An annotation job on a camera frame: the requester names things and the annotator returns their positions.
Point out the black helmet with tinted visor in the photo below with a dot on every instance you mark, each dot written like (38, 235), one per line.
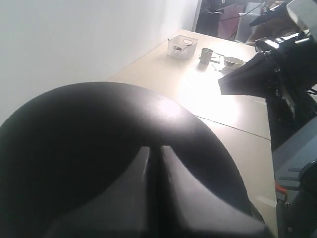
(67, 146)

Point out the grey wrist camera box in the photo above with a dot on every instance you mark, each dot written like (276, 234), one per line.
(304, 14)

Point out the white bowl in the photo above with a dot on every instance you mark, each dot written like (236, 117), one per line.
(232, 62)

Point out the grey mug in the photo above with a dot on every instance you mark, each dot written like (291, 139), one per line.
(205, 56)

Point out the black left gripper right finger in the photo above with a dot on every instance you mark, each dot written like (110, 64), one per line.
(195, 212)

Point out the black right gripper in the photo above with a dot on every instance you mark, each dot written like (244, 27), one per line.
(294, 84)

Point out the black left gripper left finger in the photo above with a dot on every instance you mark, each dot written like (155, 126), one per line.
(121, 211)

